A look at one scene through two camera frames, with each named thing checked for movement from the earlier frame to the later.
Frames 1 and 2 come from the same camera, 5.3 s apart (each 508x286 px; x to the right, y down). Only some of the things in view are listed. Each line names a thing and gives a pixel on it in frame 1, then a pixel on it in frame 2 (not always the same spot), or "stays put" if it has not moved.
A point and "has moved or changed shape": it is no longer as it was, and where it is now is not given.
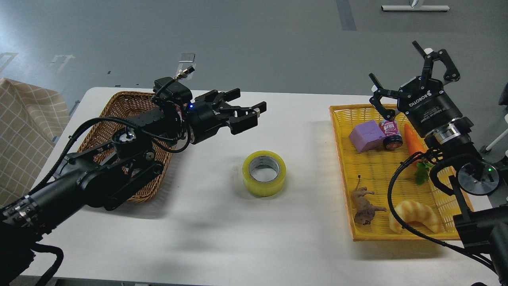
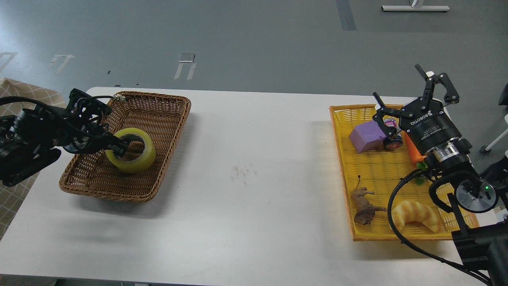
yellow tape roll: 264,173 has moved or changed shape
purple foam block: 366,135 stays put
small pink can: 393,140 stays put
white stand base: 437,8 stays put
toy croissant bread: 411,211 stays put
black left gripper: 205,116 -> 90,138
